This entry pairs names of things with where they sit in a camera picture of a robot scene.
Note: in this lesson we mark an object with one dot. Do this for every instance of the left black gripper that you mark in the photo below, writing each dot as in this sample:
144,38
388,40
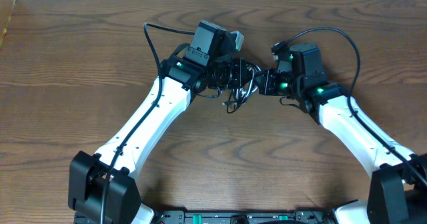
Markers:
242,72

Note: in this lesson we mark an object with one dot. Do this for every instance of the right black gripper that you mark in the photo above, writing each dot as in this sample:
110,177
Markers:
263,82

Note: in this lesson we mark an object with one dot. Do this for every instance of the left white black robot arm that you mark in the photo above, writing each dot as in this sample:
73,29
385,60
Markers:
103,185

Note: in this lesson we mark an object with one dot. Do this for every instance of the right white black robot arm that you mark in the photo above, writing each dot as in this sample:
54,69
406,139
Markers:
397,175

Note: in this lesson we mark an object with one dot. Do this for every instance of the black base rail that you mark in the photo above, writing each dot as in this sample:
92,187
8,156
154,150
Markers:
300,216

